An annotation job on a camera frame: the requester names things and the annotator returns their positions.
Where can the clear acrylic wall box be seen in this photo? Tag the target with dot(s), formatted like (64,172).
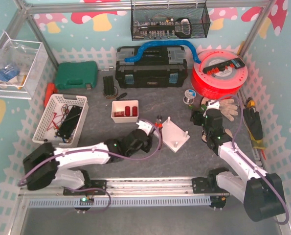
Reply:
(21,66)

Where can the white perforated basket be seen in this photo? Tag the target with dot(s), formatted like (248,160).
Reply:
(53,116)

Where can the grey slotted cable duct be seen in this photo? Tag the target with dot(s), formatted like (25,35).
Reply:
(102,202)

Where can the yellow rod in corner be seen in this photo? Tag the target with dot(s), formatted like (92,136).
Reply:
(241,47)

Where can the black socket rail orange clips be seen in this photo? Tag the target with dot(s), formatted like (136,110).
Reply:
(235,63)

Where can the white peg base plate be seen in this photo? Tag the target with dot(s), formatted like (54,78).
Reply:
(173,136)

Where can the black wire mesh shelf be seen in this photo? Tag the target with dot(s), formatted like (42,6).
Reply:
(169,19)

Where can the black device in basket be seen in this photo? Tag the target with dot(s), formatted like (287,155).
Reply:
(70,122)

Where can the yellow black tool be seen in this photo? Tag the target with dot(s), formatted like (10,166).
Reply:
(250,103)

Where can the green plastic tool case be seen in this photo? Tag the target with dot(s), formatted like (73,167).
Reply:
(76,75)

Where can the orange tool handle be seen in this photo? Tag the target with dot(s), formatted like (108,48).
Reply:
(50,90)

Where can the white plastic parts bin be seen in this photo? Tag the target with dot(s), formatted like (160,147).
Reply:
(119,105)

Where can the orange handled cutting pliers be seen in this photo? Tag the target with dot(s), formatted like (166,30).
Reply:
(159,126)

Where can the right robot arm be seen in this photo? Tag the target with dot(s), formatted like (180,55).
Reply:
(261,193)

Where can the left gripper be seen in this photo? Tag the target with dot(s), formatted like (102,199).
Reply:
(148,138)

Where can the solder wire spool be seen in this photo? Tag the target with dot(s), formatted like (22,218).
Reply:
(189,96)

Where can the orange pneumatic tubing reel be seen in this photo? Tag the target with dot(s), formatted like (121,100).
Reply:
(223,83)

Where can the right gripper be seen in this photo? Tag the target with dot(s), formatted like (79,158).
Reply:
(197,117)

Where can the black yellow work glove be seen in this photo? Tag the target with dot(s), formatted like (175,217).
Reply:
(254,127)

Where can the green brass pipe fitting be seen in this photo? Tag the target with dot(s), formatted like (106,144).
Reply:
(196,107)

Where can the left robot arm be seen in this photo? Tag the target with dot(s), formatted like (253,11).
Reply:
(49,165)

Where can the large red spring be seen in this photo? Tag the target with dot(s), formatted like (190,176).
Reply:
(134,111)
(127,111)

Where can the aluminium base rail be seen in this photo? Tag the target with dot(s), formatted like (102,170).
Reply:
(160,186)

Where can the black plastic toolbox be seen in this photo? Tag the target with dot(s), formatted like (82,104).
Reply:
(159,67)

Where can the white knit work glove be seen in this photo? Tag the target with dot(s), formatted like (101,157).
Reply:
(226,106)

